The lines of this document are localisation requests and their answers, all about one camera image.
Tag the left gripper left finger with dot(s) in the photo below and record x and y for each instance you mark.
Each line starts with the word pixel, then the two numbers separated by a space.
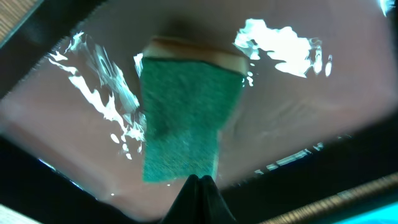
pixel 185 209

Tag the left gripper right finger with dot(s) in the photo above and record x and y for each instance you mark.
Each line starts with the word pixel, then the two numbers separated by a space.
pixel 214 209

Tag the green dish sponge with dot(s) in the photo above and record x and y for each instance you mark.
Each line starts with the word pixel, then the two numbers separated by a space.
pixel 189 91

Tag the black tray with red liquid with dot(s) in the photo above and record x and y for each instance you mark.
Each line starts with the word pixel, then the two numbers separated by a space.
pixel 315 115

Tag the teal plastic serving tray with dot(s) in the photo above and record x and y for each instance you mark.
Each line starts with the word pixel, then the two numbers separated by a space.
pixel 385 214

